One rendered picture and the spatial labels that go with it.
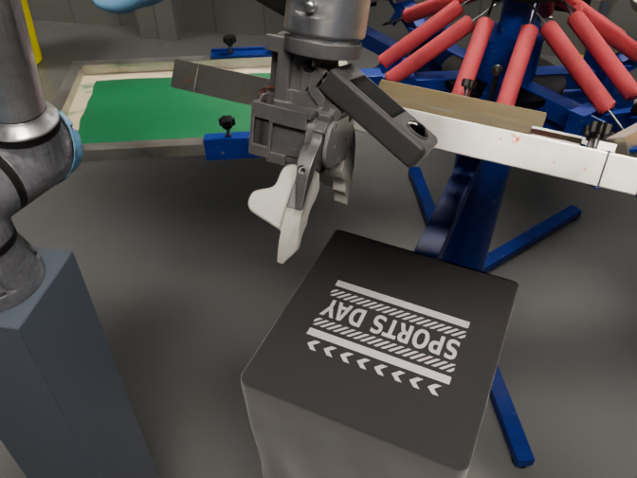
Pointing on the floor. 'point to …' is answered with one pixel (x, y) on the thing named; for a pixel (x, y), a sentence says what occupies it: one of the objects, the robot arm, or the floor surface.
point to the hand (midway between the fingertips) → (318, 239)
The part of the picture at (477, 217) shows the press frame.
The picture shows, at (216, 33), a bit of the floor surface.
